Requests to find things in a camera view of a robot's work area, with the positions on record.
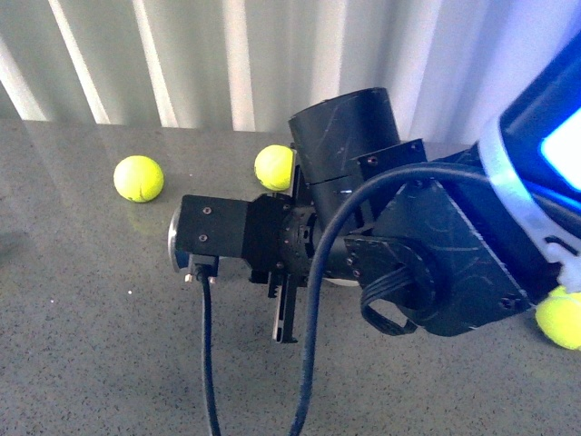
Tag clear Wilson tennis ball can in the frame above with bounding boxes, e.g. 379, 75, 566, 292
325, 36, 580, 293

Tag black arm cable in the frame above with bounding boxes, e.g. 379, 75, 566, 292
288, 162, 494, 436

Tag black camera cable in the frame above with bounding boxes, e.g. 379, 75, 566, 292
195, 265, 223, 436

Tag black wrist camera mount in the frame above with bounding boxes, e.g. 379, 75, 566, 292
167, 194, 250, 276

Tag white pleated curtain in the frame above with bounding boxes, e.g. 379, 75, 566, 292
1, 1, 580, 144

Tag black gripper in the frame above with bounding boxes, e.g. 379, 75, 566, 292
249, 148, 316, 343

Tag yellow tennis ball far left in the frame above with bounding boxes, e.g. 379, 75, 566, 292
113, 155, 164, 203

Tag yellow Wilson 3 tennis ball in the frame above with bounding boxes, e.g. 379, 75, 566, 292
535, 285, 580, 351

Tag yellow tennis ball middle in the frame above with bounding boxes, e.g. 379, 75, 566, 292
254, 144, 294, 192

